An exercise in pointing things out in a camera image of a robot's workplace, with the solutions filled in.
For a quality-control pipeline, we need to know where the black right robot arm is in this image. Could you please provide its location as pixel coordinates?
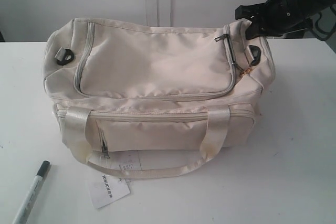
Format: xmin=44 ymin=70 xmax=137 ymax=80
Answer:
xmin=235 ymin=0 xmax=335 ymax=41

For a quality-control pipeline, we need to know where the cream fabric duffel bag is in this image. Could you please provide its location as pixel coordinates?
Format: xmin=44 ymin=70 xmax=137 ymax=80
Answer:
xmin=43 ymin=18 xmax=275 ymax=179

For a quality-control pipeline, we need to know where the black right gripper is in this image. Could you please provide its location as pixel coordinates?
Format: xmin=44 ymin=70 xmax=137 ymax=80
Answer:
xmin=234 ymin=0 xmax=319 ymax=40

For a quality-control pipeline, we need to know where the white paper hang tag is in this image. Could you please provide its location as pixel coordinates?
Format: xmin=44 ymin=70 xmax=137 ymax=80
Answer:
xmin=87 ymin=173 xmax=131 ymax=209

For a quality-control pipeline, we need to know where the white marker black cap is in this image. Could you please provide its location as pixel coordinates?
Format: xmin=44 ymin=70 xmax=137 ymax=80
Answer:
xmin=12 ymin=161 xmax=50 ymax=224

